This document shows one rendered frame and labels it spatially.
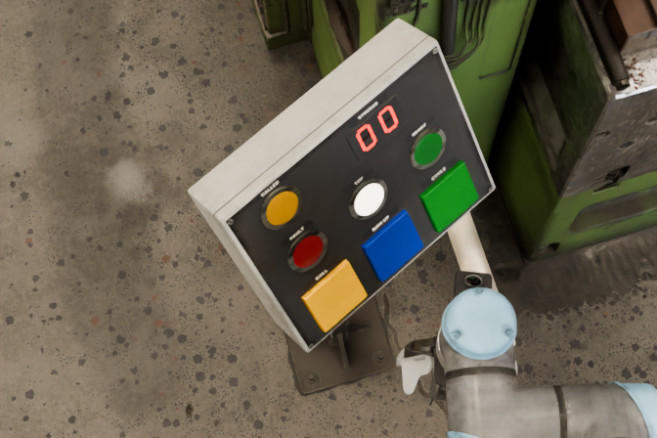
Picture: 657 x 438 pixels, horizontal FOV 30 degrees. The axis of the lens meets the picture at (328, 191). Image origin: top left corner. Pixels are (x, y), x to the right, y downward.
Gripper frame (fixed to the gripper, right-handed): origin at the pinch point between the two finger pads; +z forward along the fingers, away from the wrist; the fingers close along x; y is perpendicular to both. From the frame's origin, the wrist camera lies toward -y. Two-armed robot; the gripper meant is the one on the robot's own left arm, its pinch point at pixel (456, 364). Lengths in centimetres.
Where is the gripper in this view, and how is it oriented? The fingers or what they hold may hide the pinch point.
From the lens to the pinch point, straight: 162.6
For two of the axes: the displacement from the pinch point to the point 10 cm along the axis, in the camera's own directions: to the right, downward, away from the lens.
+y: -1.0, 9.4, -3.2
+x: 9.9, 0.9, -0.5
